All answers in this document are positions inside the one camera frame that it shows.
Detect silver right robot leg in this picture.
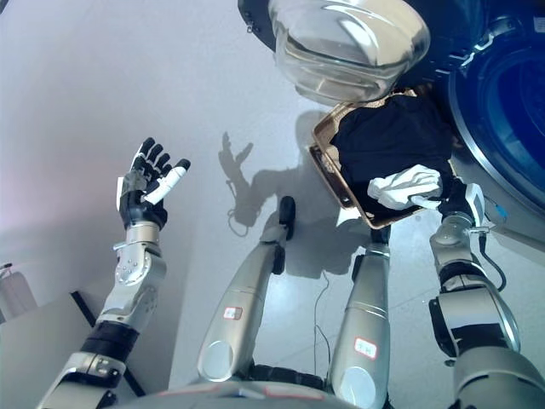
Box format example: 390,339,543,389
330,242,392,406

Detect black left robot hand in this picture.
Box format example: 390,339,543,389
115,136,192,233

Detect thin dark floor cable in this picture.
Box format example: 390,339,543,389
312,270,333,387

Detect black garment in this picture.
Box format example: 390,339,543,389
330,94,459,216

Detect brown woven laundry basket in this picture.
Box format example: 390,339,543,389
307,87,463,231

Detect grey robot torso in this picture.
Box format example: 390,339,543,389
114,381,384,409

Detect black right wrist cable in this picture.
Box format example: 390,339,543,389
476,232,508,293

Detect black left robot foot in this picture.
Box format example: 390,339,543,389
277,195,297,239

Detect white garment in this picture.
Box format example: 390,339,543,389
366,165,444,210

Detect silver robot leg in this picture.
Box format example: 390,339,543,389
330,242,392,406
196,225,287,383

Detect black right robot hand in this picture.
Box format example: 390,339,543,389
408,178,487,225

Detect round washing machine door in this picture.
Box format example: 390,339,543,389
237,0,448,107

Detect silver left robot leg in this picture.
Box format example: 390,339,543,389
196,225,287,383

